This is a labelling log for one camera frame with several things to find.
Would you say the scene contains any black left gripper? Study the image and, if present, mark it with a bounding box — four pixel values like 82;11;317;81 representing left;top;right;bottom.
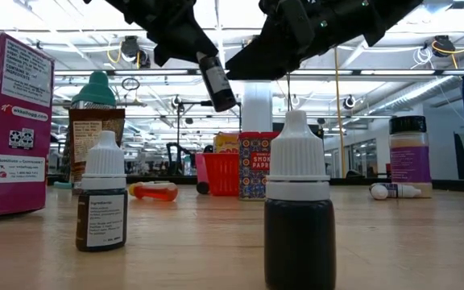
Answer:
81;0;219;68

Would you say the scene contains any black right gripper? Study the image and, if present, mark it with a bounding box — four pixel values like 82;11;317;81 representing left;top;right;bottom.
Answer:
225;0;425;81

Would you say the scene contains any black squeeze bottle white collar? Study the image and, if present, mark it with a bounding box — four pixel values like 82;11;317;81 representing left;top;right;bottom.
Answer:
196;51;238;114

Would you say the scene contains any yellow Corn Pops cereal box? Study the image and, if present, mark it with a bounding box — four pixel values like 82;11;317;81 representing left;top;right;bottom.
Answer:
213;132;241;155

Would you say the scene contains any smoked paprika tin red lid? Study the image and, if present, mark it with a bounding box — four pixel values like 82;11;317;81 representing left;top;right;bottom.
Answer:
238;130;281;201

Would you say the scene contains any brown spice packet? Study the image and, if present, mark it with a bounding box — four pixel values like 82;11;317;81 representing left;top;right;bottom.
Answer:
68;107;126;190

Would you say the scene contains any orange liquid small bottle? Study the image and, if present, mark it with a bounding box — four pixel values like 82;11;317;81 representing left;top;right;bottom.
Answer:
128;180;180;202

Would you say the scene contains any spice shaker purple label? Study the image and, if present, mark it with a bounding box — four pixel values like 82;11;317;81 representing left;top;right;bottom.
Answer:
388;115;433;199

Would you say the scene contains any purple label dropper bottle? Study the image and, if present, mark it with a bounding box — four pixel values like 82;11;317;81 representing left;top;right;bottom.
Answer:
369;183;399;201

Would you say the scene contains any magenta Raisin Bran cereal box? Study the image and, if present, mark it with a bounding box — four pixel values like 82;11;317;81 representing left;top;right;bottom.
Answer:
0;31;56;219

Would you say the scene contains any dark dropper bottle white label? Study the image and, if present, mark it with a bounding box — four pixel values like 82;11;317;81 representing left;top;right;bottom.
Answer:
75;130;129;253

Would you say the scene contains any pink plastic tray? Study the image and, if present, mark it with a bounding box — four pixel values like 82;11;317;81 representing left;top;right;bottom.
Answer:
194;151;207;186

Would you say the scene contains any red plastic basket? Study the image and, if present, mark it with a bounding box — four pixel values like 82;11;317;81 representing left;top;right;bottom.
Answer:
202;151;241;197

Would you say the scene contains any red dropper bottle white cap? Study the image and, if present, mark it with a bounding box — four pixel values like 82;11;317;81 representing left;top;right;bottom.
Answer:
263;109;337;290

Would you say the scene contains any black background monitor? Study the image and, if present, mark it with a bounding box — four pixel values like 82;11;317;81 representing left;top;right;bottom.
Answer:
453;132;464;180

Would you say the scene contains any black ceiling cable reel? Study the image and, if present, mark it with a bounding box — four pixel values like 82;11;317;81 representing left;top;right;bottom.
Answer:
430;35;457;58
342;93;358;111
120;35;141;62

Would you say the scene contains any teal handled metal box grater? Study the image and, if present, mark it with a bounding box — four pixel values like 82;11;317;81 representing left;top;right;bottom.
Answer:
52;71;118;191

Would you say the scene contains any black aluminium table frame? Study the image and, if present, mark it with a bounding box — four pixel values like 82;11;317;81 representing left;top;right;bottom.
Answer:
46;173;464;193

